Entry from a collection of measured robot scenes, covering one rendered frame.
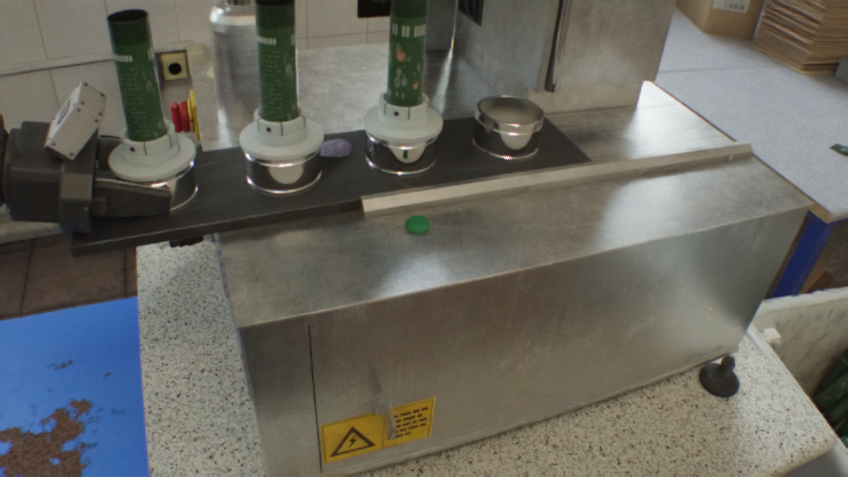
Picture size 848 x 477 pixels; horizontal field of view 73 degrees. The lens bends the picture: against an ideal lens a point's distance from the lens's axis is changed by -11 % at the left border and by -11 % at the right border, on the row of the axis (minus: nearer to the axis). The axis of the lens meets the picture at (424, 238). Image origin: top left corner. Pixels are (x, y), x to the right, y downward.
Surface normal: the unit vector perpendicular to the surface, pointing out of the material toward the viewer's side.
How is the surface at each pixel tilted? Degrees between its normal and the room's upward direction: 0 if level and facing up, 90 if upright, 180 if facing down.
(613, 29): 90
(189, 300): 0
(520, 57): 90
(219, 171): 0
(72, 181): 47
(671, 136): 0
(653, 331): 90
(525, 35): 90
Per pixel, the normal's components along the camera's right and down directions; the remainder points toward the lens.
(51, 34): 0.36, 0.59
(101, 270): 0.07, -0.79
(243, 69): 0.12, 0.61
